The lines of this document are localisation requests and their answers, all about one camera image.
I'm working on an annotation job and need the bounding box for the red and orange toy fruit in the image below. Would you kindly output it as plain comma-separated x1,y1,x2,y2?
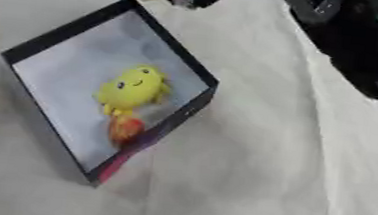
104,114,148,150

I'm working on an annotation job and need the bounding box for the yellow smiling soft toy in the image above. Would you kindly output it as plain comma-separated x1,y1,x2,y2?
90,59,176,124

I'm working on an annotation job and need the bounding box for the black box with white inside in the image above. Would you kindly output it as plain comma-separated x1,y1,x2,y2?
0,0,230,200

